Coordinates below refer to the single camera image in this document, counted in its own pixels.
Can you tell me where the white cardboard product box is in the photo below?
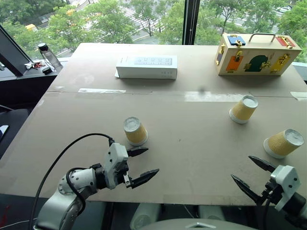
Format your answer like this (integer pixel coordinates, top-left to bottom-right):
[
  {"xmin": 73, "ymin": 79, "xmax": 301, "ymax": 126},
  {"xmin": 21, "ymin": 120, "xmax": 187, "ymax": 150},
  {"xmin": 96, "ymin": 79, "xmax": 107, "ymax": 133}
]
[{"xmin": 114, "ymin": 55, "xmax": 178, "ymax": 80}]

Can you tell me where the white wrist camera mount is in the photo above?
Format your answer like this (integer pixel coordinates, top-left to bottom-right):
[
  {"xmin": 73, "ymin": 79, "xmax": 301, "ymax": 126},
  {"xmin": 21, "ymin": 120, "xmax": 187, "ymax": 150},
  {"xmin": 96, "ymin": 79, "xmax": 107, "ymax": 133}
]
[
  {"xmin": 104, "ymin": 142, "xmax": 129, "ymax": 190},
  {"xmin": 269, "ymin": 164, "xmax": 302, "ymax": 212}
]

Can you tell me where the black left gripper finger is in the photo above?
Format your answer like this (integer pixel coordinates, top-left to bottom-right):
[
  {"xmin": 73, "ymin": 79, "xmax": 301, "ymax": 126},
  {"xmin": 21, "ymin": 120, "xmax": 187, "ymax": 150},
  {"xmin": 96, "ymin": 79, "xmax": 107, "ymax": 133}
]
[
  {"xmin": 130, "ymin": 168, "xmax": 160, "ymax": 189},
  {"xmin": 126, "ymin": 148, "xmax": 149, "ymax": 158}
]

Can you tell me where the wooden latch busy box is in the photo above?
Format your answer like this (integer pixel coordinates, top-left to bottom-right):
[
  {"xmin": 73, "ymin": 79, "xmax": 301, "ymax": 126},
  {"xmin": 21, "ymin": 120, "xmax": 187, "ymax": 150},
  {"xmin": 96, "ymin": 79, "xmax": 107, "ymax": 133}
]
[{"xmin": 213, "ymin": 33, "xmax": 302, "ymax": 77}]

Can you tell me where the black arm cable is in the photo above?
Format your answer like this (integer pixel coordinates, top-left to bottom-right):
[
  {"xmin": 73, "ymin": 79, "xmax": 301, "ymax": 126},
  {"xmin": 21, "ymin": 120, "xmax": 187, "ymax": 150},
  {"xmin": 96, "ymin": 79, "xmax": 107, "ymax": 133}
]
[
  {"xmin": 29, "ymin": 133, "xmax": 114, "ymax": 230},
  {"xmin": 262, "ymin": 198, "xmax": 273, "ymax": 230}
]

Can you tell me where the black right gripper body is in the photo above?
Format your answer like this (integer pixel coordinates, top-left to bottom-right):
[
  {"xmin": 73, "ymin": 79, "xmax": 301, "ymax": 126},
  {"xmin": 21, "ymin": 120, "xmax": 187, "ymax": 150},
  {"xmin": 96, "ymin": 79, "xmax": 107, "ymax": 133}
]
[{"xmin": 261, "ymin": 178, "xmax": 284, "ymax": 206}]

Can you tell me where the grey robot torso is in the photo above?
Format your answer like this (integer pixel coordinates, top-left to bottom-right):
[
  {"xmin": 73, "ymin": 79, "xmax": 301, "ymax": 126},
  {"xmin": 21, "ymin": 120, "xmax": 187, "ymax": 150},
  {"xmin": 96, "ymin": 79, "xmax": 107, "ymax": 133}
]
[{"xmin": 143, "ymin": 218, "xmax": 259, "ymax": 230}]

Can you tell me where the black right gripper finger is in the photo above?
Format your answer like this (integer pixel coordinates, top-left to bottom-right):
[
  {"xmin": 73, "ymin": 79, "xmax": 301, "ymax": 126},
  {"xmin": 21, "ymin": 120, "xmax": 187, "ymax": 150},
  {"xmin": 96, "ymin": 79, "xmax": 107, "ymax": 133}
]
[
  {"xmin": 230, "ymin": 174, "xmax": 264, "ymax": 206},
  {"xmin": 248, "ymin": 155, "xmax": 277, "ymax": 173}
]

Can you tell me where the black window frame post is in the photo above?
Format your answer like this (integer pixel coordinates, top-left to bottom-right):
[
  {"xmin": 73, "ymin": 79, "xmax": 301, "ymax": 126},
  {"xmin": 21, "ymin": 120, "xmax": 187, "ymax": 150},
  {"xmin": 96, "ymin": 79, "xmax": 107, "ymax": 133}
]
[{"xmin": 182, "ymin": 0, "xmax": 201, "ymax": 46}]

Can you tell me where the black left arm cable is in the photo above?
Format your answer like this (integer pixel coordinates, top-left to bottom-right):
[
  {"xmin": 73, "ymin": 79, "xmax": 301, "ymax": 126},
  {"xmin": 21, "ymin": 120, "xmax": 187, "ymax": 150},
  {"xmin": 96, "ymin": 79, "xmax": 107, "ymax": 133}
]
[{"xmin": 29, "ymin": 133, "xmax": 114, "ymax": 230}]

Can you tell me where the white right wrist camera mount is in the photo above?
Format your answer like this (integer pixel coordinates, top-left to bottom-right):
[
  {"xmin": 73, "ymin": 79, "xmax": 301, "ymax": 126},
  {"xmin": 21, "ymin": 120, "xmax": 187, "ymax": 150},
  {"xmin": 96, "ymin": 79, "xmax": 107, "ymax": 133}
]
[{"xmin": 269, "ymin": 164, "xmax": 302, "ymax": 212}]

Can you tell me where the yellow ribbed paper cup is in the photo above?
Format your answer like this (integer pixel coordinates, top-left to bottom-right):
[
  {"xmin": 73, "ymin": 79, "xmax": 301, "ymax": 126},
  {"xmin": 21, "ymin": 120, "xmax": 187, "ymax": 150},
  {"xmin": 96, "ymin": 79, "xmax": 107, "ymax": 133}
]
[
  {"xmin": 123, "ymin": 116, "xmax": 149, "ymax": 147},
  {"xmin": 228, "ymin": 95, "xmax": 259, "ymax": 125},
  {"xmin": 263, "ymin": 128, "xmax": 305, "ymax": 160}
]

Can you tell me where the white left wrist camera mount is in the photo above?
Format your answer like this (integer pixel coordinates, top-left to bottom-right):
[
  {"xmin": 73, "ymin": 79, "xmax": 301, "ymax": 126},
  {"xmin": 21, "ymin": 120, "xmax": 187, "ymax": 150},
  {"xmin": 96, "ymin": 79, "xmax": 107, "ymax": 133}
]
[{"xmin": 104, "ymin": 142, "xmax": 129, "ymax": 190}]

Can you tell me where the clear tape strip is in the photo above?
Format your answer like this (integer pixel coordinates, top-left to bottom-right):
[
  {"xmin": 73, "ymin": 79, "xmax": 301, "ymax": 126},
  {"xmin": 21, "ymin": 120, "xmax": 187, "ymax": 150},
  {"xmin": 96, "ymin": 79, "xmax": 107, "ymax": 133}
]
[
  {"xmin": 184, "ymin": 91, "xmax": 238, "ymax": 103},
  {"xmin": 78, "ymin": 88, "xmax": 127, "ymax": 94}
]

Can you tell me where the black slanted window beam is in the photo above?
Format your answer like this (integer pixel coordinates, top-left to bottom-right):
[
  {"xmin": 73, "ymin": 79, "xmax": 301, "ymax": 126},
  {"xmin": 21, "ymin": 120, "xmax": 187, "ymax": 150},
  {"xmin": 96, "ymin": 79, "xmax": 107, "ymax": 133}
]
[{"xmin": 0, "ymin": 23, "xmax": 32, "ymax": 78}]

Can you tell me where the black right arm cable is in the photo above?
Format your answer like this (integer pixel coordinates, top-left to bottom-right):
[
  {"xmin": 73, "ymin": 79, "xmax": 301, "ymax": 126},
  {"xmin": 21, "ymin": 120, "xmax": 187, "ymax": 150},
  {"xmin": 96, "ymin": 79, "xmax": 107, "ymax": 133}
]
[{"xmin": 262, "ymin": 198, "xmax": 273, "ymax": 230}]

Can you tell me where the clear black-capped water bottle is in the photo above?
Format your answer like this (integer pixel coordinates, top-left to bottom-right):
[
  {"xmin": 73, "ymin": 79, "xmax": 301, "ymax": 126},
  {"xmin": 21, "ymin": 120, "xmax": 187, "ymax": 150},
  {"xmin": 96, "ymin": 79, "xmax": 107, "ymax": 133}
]
[{"xmin": 37, "ymin": 43, "xmax": 62, "ymax": 71}]

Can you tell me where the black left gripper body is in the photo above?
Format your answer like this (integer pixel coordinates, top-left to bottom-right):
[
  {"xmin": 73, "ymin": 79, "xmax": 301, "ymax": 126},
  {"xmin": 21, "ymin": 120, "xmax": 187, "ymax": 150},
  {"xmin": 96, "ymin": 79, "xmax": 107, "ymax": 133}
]
[{"xmin": 117, "ymin": 161, "xmax": 133, "ymax": 189}]

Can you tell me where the pale rounded robot leg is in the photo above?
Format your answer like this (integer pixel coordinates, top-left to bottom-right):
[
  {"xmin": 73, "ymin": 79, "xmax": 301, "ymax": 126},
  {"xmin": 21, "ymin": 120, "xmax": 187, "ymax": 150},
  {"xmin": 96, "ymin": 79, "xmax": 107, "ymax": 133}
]
[
  {"xmin": 198, "ymin": 205, "xmax": 226, "ymax": 222},
  {"xmin": 130, "ymin": 203, "xmax": 162, "ymax": 230}
]

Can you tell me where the black chair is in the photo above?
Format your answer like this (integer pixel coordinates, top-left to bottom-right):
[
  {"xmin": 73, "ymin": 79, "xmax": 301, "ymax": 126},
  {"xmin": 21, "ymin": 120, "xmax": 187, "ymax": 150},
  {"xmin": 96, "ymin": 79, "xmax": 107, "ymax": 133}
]
[{"xmin": 0, "ymin": 104, "xmax": 30, "ymax": 160}]

